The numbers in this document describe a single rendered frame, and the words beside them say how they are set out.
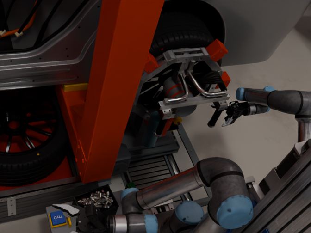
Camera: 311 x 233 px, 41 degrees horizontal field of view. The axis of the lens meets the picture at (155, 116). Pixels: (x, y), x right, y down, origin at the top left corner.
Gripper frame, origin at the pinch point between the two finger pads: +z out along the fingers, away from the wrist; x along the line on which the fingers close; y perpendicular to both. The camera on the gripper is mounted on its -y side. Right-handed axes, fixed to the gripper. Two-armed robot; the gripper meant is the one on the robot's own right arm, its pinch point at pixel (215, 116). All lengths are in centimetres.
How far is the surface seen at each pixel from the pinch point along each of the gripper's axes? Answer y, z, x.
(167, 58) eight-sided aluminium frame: 27.5, 29.4, -21.8
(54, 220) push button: -35, 94, 24
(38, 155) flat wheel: -33, 95, -15
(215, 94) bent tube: 18.0, 5.9, -2.2
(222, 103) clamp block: 12.0, 0.1, 0.2
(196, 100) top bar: 15.0, 16.7, -2.0
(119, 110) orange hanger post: 31, 66, 9
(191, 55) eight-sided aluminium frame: 28.9, 16.0, -21.2
